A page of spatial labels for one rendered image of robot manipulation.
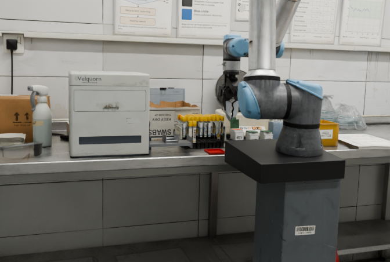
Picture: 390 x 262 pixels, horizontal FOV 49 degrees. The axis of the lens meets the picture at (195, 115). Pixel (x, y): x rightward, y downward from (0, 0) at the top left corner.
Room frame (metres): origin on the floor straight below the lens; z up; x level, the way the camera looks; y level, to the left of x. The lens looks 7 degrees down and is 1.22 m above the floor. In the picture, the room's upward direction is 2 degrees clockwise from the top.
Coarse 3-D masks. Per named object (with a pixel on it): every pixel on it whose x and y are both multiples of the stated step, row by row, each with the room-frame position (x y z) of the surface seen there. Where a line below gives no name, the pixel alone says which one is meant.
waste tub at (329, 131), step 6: (324, 120) 1.93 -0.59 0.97; (324, 126) 1.80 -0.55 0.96; (330, 126) 1.81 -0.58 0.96; (336, 126) 1.82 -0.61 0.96; (324, 132) 1.80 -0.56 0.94; (330, 132) 1.81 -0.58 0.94; (336, 132) 1.82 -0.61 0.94; (324, 138) 1.80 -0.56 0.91; (330, 138) 1.81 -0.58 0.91; (336, 138) 1.82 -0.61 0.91; (324, 144) 1.80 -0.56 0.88; (330, 144) 1.81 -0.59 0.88; (336, 144) 1.82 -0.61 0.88
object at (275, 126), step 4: (268, 124) 1.84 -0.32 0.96; (272, 124) 1.81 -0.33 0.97; (276, 124) 1.81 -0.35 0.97; (280, 124) 1.82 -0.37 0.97; (268, 128) 1.84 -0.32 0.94; (272, 128) 1.81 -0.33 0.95; (276, 128) 1.81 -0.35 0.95; (280, 128) 1.82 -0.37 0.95; (272, 132) 1.81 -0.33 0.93; (276, 132) 1.81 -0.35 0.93; (276, 136) 1.81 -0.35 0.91
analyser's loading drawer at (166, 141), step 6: (162, 138) 1.62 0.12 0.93; (168, 138) 1.63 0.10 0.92; (174, 138) 1.63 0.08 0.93; (186, 138) 1.66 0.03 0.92; (192, 138) 1.60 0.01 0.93; (150, 144) 1.55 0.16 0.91; (156, 144) 1.56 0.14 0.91; (162, 144) 1.57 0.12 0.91; (168, 144) 1.57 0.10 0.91; (174, 144) 1.58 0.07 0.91; (180, 144) 1.59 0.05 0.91; (186, 144) 1.60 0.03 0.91; (192, 144) 1.60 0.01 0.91
